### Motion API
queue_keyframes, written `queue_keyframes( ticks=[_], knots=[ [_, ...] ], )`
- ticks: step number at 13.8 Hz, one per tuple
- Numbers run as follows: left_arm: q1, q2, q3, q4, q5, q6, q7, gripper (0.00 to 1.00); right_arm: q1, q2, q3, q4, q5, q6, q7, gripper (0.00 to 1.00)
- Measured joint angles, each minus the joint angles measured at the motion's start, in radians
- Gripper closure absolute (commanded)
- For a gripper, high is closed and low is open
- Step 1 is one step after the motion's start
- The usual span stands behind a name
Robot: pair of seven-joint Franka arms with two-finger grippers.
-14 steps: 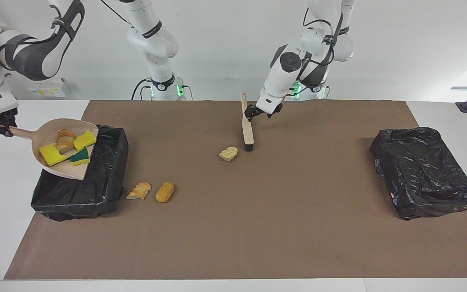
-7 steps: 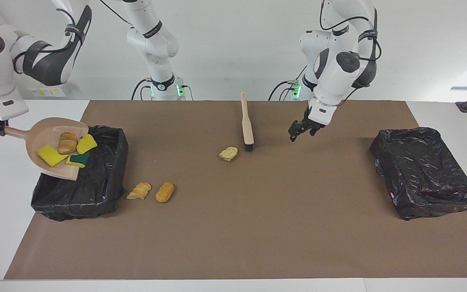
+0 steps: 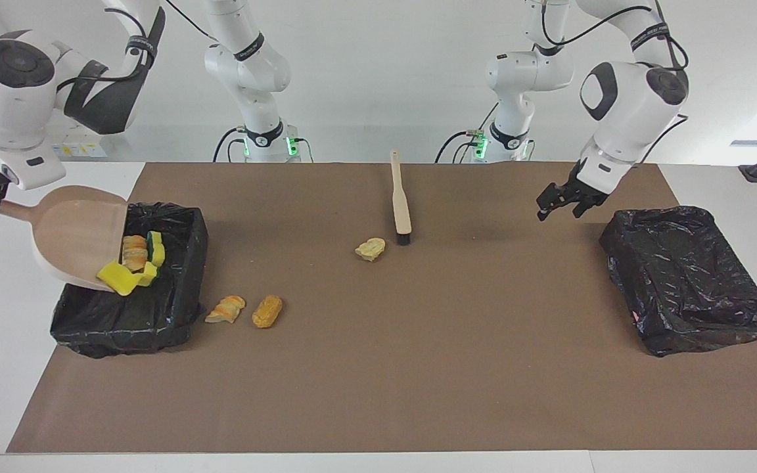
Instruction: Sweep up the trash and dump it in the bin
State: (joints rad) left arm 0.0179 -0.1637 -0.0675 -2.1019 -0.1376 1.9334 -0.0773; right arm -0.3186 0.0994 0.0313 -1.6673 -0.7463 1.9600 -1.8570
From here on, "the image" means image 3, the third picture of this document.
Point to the beige plastic dustpan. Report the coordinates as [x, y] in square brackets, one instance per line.
[69, 230]

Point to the striped orange croissant piece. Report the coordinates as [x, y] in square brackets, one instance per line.
[226, 310]

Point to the small green yellow sponge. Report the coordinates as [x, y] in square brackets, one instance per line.
[156, 249]

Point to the brown table mat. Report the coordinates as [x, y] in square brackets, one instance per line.
[352, 407]

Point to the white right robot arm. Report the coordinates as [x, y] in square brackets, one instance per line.
[10, 98]

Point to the open black bag-lined bin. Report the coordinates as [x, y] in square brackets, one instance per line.
[155, 309]

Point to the yellow sponge green backing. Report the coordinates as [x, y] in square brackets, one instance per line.
[147, 274]

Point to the pale bread lump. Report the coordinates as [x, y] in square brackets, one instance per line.
[370, 249]

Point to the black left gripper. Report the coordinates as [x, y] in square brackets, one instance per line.
[582, 187]

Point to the pale striped pastry chunk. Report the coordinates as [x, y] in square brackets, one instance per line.
[134, 253]

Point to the brown bread roll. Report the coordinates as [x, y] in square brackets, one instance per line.
[267, 312]

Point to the white wall box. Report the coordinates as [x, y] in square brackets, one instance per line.
[86, 148]

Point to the plain yellow sponge piece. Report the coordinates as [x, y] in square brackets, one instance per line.
[117, 279]

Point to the beige brush black bristles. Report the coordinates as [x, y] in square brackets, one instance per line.
[401, 197]

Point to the crumpled black bag-lined bin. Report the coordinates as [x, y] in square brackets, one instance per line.
[687, 282]

